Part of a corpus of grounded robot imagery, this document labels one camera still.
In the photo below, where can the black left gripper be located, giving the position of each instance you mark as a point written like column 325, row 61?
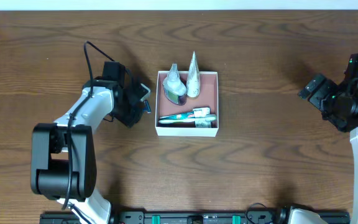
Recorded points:
column 132, row 104

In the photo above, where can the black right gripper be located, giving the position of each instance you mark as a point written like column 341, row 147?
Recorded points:
column 314, row 90

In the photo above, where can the blue disposable razor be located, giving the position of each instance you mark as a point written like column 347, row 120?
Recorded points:
column 147, row 108

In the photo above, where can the clear spray bottle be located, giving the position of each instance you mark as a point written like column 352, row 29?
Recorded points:
column 174, row 88

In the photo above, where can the white cream tube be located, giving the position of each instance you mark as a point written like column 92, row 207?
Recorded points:
column 193, row 83

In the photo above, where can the red teal toothpaste tube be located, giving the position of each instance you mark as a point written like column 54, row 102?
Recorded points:
column 195, row 113

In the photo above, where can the green soap packet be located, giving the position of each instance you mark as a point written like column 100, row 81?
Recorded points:
column 203, row 124

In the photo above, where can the green white toothbrush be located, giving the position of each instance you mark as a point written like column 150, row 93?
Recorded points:
column 208, row 118

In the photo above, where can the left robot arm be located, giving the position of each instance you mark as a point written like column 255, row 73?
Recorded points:
column 63, row 164

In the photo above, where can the white open cardboard box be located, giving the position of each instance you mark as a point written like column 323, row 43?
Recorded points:
column 209, row 97

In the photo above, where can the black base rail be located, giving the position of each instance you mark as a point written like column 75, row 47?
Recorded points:
column 189, row 218

